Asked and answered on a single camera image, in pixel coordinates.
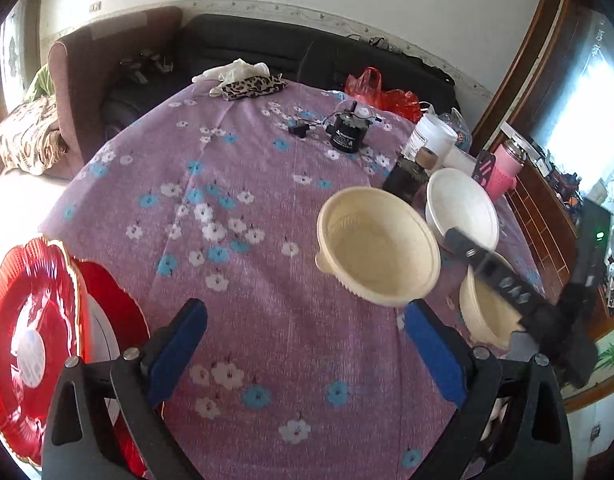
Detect large red plate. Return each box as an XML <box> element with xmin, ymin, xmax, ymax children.
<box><xmin>69</xmin><ymin>259</ymin><xmax>152</xmax><ymax>478</ymax></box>

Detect white cloth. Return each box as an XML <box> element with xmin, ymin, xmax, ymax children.
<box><xmin>192</xmin><ymin>59</ymin><xmax>270</xmax><ymax>83</ymax></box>

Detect green cloth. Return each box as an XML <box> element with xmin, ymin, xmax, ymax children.
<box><xmin>26</xmin><ymin>62</ymin><xmax>55</xmax><ymax>103</ymax></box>

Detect white paper pack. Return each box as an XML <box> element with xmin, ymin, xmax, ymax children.
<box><xmin>443</xmin><ymin>146</ymin><xmax>478</xmax><ymax>177</ymax></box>

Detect black and white shoes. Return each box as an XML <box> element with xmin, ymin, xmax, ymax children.
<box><xmin>119</xmin><ymin>49</ymin><xmax>175</xmax><ymax>83</ymax></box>

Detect dark jar with cork lid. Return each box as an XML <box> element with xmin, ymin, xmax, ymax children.
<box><xmin>382</xmin><ymin>146</ymin><xmax>440</xmax><ymax>207</ymax></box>

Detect brown fabric sofa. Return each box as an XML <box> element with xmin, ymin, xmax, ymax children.
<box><xmin>48</xmin><ymin>6</ymin><xmax>184</xmax><ymax>181</ymax></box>

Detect wooden glass door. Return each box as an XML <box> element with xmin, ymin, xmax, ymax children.
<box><xmin>0</xmin><ymin>0</ymin><xmax>42</xmax><ymax>106</ymax></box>

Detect brown patterned blanket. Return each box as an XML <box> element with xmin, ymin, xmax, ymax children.
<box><xmin>0</xmin><ymin>94</ymin><xmax>70</xmax><ymax>177</ymax></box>

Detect black phone stand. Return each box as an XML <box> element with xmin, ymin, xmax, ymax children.
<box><xmin>471</xmin><ymin>149</ymin><xmax>496</xmax><ymax>188</ymax></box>

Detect leopard print cloth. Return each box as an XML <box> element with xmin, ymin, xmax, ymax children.
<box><xmin>210</xmin><ymin>75</ymin><xmax>288</xmax><ymax>102</ymax></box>

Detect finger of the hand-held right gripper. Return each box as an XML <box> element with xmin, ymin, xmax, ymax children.
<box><xmin>445</xmin><ymin>226</ymin><xmax>546</xmax><ymax>322</ymax></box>

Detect clear plastic bag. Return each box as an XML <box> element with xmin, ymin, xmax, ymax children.
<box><xmin>422</xmin><ymin>102</ymin><xmax>474</xmax><ymax>153</ymax></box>

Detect wooden window panel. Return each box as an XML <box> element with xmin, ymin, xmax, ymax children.
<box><xmin>469</xmin><ymin>0</ymin><xmax>614</xmax><ymax>411</ymax></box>

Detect pink thermos with knitted sleeve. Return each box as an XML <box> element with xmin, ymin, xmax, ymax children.
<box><xmin>487</xmin><ymin>139</ymin><xmax>526</xmax><ymax>201</ymax></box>

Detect white plastic jar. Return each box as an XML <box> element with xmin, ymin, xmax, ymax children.
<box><xmin>403</xmin><ymin>112</ymin><xmax>458</xmax><ymax>166</ymax></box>

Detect cream plastic bowl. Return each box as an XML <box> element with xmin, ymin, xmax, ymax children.
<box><xmin>315</xmin><ymin>186</ymin><xmax>442</xmax><ymax>309</ymax></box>
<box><xmin>458</xmin><ymin>255</ymin><xmax>528</xmax><ymax>350</ymax></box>

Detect black leather sofa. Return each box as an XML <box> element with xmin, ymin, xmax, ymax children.
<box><xmin>101</xmin><ymin>12</ymin><xmax>458</xmax><ymax>141</ymax></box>

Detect red plate with gold rim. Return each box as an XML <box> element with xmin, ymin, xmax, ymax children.
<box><xmin>0</xmin><ymin>236</ymin><xmax>84</xmax><ymax>467</ymax></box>

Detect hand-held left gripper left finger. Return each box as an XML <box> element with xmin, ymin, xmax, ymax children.
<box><xmin>41</xmin><ymin>298</ymin><xmax>208</xmax><ymax>480</ymax></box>

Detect small black pump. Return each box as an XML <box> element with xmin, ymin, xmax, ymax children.
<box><xmin>327</xmin><ymin>101</ymin><xmax>375</xmax><ymax>153</ymax></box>

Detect red plastic bag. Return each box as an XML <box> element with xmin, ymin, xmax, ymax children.
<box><xmin>344</xmin><ymin>66</ymin><xmax>422</xmax><ymax>123</ymax></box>

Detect row of small sill items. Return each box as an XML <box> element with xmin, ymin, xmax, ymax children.
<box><xmin>527</xmin><ymin>140</ymin><xmax>614</xmax><ymax>311</ymax></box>

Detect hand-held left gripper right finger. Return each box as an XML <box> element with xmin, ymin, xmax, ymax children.
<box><xmin>404</xmin><ymin>298</ymin><xmax>574</xmax><ymax>480</ymax></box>

